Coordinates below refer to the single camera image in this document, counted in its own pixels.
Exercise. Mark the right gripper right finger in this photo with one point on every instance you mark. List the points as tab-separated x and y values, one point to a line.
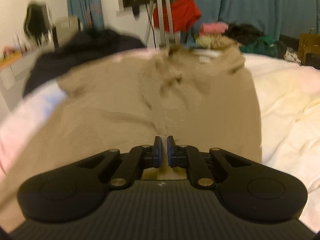
190	159

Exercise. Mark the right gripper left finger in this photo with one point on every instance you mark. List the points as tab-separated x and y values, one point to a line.
135	162

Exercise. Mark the tan khaki garment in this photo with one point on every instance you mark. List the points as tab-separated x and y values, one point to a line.
125	102

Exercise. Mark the beige clothes pile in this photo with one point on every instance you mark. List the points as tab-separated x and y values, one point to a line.
216	42

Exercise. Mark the black clothes pile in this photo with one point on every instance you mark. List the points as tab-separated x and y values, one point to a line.
243	30

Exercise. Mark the garment steamer stand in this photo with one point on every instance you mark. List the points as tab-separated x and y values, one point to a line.
161	38

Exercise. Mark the black jacket on bed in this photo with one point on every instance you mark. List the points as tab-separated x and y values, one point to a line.
87	45

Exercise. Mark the pink folded garment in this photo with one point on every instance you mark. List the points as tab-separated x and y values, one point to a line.
213	28

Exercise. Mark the green garment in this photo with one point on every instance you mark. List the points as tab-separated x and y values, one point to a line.
263	45

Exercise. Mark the red shirt on stand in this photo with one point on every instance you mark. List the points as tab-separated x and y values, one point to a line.
185	14

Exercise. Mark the grey chair back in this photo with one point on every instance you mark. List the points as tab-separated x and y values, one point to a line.
64	29

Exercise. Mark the white dresser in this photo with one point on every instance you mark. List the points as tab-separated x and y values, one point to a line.
15	71

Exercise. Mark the black sofa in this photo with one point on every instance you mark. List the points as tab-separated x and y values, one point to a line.
288	50

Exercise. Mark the blue curtain left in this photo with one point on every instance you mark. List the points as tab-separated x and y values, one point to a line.
89	12

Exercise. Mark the blue curtain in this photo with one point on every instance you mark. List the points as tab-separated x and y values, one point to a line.
89	12
273	17

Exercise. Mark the brown paper bag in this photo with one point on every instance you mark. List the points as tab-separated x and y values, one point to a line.
308	44

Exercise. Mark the blue curtain right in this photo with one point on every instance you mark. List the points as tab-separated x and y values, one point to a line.
273	17

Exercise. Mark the wavy frame mirror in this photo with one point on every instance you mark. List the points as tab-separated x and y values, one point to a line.
36	23

